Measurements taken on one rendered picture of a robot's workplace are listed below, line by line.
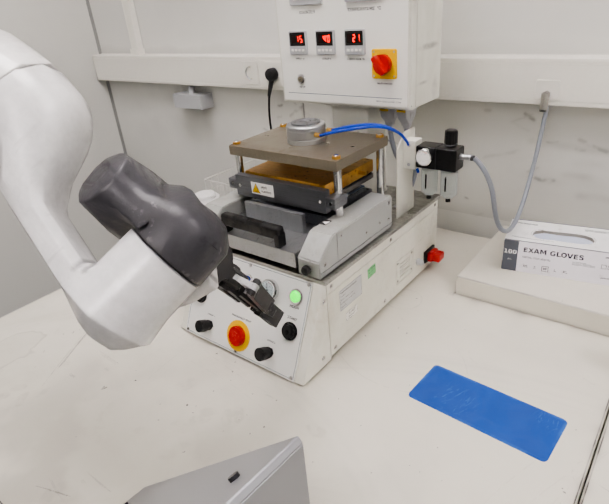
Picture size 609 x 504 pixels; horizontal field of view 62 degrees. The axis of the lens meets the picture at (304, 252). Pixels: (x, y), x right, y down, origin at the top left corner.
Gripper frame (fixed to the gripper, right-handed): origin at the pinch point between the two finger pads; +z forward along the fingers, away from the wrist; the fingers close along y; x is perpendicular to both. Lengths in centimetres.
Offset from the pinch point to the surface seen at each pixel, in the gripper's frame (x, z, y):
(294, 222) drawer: -18.2, 2.8, 6.6
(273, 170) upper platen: -27.5, 1.0, 16.6
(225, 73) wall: -72, 21, 78
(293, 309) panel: -3.3, 6.8, 0.2
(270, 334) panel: 2.0, 9.8, 4.3
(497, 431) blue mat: 0.5, 18.9, -36.2
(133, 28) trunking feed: -82, 10, 127
